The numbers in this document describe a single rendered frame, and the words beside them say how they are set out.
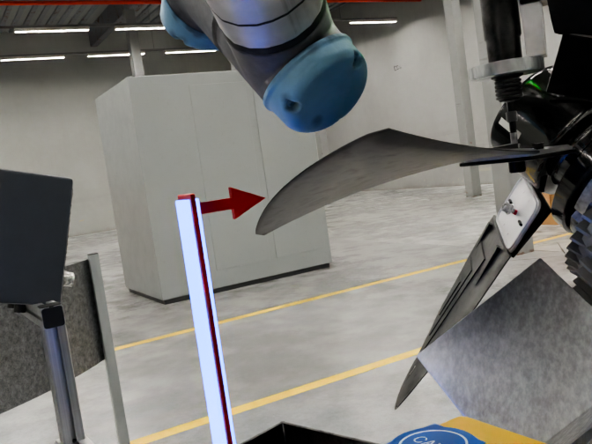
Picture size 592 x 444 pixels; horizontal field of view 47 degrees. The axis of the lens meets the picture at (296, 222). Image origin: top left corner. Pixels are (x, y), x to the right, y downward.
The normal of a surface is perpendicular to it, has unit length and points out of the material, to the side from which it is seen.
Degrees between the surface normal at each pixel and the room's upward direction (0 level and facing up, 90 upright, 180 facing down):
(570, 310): 55
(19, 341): 90
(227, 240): 90
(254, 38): 145
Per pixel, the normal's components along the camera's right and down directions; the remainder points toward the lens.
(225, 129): 0.48, 0.00
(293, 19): 0.61, 0.62
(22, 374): 0.88, -0.08
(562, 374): -0.40, -0.45
